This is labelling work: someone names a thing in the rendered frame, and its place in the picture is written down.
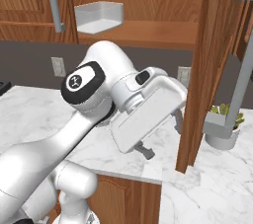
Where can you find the clear plastic tupperware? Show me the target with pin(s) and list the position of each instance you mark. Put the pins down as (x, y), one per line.
(99, 17)

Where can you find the wooden cabinet shelf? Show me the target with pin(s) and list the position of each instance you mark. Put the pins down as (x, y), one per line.
(148, 34)

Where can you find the green plant in white pot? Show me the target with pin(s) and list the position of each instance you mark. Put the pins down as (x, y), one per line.
(220, 142)

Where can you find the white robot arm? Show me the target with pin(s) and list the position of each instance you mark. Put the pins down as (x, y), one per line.
(39, 155)

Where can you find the black hob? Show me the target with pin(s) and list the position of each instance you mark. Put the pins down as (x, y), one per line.
(4, 88)

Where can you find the white wall outlet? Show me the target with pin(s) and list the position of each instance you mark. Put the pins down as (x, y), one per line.
(184, 76)
(58, 66)

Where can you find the wooden wall cabinet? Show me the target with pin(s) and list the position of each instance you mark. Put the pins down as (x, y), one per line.
(243, 30)

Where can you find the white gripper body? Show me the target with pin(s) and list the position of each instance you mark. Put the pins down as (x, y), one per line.
(148, 116)

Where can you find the wooden base cabinet door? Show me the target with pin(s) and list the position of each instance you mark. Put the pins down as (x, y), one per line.
(128, 201)

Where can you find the open wooden cabinet door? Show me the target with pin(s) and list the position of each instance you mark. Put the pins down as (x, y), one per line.
(204, 70)

